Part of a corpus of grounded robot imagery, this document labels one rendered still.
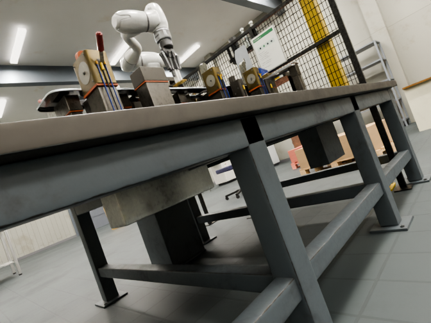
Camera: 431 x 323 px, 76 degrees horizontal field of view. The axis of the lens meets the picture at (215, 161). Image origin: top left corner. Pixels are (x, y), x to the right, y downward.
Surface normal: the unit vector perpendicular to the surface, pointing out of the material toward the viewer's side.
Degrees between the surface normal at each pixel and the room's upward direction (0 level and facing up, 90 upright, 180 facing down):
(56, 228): 90
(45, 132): 90
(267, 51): 90
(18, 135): 90
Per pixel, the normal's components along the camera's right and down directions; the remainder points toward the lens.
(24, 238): 0.65, -0.26
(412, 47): -0.67, 0.23
